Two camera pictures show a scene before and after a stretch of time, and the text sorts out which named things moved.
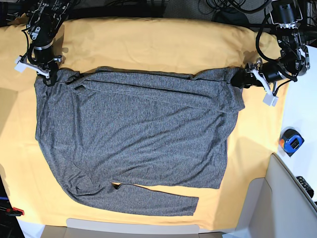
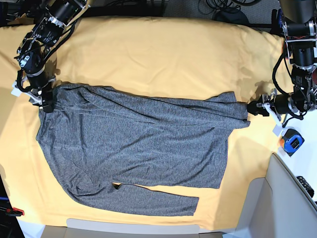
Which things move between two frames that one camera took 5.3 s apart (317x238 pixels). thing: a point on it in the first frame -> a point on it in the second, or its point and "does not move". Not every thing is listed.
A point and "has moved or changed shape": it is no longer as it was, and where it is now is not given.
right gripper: x=243 y=79 -> x=278 y=105
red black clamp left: x=15 y=211 does not move
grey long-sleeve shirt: x=116 y=125 has moved or changed shape
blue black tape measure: x=290 y=140 does not move
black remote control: x=306 y=185 does not move
